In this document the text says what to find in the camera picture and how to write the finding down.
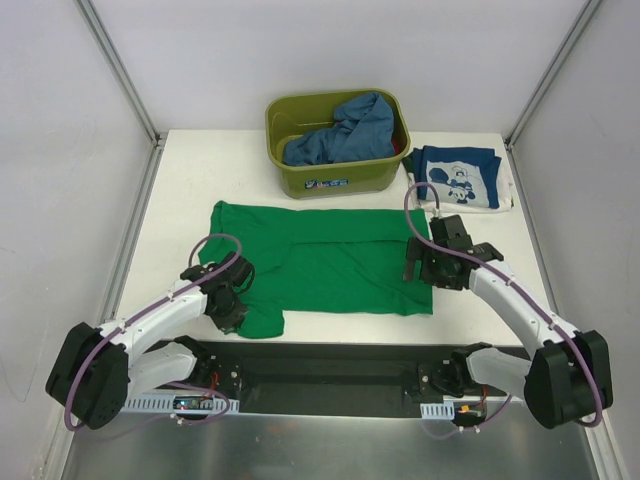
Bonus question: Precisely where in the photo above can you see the green t shirt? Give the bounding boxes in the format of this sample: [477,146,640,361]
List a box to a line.
[199,201,434,339]

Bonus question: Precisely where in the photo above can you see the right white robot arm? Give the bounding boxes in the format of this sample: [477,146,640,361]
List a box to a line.
[403,215,613,429]

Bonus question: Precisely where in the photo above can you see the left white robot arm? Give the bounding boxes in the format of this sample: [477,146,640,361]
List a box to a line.
[45,253,256,431]

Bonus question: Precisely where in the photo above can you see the folded white t shirt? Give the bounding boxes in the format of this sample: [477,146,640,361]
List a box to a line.
[402,160,513,214]

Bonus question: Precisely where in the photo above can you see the folded navy printed t shirt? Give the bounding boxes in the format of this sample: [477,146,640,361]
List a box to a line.
[403,146,502,210]

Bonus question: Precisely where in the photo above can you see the red t shirt in bin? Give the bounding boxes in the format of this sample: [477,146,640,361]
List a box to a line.
[391,138,402,155]

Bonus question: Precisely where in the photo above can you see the blue t shirt in bin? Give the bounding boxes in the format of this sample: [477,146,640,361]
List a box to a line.
[283,92,395,167]

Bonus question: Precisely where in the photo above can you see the olive green plastic bin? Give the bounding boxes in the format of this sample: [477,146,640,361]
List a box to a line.
[265,89,410,199]

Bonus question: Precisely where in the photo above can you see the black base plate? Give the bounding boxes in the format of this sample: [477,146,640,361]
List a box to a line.
[149,340,517,420]

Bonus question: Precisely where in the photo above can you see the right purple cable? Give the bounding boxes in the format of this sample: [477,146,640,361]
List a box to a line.
[403,182,604,431]

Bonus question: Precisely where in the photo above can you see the purple cable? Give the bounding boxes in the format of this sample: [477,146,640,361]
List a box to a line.
[64,233,244,432]
[403,182,604,431]

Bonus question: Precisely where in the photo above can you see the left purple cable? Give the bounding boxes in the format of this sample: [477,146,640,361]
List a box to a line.
[64,233,244,432]

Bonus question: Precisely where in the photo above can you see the left white cable duct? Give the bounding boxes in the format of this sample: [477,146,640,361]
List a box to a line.
[121,393,240,416]

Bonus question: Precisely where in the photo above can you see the white cable duct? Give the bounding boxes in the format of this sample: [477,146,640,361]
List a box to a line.
[121,393,240,416]
[420,400,456,421]

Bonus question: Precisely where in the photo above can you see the right white cable duct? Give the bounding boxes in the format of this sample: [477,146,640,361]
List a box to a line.
[420,400,456,421]

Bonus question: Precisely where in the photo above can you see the left aluminium frame post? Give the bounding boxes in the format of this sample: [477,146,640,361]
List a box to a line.
[74,0,169,146]

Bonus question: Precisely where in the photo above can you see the aluminium frame post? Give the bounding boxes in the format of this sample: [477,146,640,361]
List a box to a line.
[74,0,169,146]
[505,0,605,151]

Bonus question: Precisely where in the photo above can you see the right aluminium frame post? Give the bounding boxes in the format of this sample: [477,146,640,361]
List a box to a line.
[505,0,605,151]

